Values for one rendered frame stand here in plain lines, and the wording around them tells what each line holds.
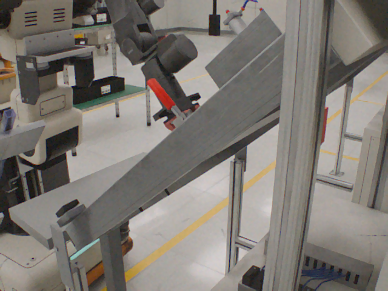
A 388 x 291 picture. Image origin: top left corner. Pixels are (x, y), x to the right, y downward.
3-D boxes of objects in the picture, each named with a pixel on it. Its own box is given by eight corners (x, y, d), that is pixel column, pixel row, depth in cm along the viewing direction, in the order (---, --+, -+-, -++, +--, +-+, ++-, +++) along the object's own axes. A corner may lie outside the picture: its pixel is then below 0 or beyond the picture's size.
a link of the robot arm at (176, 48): (142, 39, 90) (119, 44, 83) (176, 9, 83) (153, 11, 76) (170, 82, 90) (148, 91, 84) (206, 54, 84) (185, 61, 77)
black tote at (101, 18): (68, 29, 288) (67, 14, 284) (55, 28, 297) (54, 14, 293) (122, 22, 330) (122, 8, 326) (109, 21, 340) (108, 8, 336)
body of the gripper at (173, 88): (204, 99, 87) (187, 70, 87) (174, 110, 79) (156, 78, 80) (185, 112, 91) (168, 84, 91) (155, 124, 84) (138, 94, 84)
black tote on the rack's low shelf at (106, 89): (74, 105, 311) (73, 91, 306) (62, 102, 320) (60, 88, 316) (125, 90, 353) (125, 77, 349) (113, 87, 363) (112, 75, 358)
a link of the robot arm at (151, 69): (150, 64, 90) (133, 67, 85) (169, 47, 86) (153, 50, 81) (164, 90, 89) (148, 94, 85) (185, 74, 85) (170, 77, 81)
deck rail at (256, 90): (78, 250, 89) (64, 228, 89) (85, 247, 90) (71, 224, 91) (334, 62, 42) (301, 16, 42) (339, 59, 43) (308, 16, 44)
